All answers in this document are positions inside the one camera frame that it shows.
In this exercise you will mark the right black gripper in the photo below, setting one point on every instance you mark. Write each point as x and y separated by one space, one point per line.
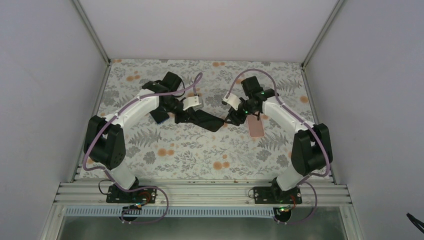
237 115

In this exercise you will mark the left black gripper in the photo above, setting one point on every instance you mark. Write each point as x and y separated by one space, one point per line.
185 116

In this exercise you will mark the black phone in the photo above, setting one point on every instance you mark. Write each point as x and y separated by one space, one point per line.
207 121

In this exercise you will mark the pink phone case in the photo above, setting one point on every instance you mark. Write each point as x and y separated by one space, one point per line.
255 126

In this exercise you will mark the blue smartphone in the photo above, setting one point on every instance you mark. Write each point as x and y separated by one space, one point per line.
159 115

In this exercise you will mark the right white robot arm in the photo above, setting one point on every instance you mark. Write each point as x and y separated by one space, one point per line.
311 147

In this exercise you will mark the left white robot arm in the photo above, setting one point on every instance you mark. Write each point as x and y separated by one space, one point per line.
104 146

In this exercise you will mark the floral tablecloth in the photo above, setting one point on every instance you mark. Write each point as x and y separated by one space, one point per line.
186 151

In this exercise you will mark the black object at edge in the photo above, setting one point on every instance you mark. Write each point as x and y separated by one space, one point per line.
416 222

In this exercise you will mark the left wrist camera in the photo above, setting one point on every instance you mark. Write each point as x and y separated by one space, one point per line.
194 102

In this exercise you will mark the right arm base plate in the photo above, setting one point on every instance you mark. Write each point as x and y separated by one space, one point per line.
263 195

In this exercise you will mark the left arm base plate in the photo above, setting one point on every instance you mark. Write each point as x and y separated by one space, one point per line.
144 196

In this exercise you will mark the aluminium rail frame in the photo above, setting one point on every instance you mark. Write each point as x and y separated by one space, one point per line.
205 194

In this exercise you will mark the grey slotted cable duct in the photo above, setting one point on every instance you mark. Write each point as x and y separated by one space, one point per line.
172 211

